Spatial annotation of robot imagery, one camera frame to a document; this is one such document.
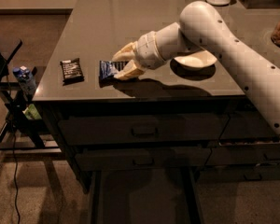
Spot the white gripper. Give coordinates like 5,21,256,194
112,31,165,80

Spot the blue rxbar blueberry wrapper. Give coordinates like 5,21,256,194
99,61,127,80

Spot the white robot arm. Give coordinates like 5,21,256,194
112,1,280,137

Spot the dark snack bar on counter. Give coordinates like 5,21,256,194
60,58,84,84

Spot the top left drawer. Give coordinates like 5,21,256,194
58,113,229,146

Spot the middle left drawer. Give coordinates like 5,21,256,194
75,147,211,171

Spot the top right drawer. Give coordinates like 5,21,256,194
220,111,276,140

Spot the open bottom left drawer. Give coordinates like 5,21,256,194
87,167,204,224

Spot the middle right drawer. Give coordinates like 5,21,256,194
206,144,280,166

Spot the bottom right drawer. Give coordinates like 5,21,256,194
198,165,280,183

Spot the white bowl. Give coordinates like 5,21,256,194
175,50,217,71

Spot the green packet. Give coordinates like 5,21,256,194
23,104,41,120

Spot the black side table stand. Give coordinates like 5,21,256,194
0,37,57,150

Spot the black cable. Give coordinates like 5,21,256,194
4,56,21,224

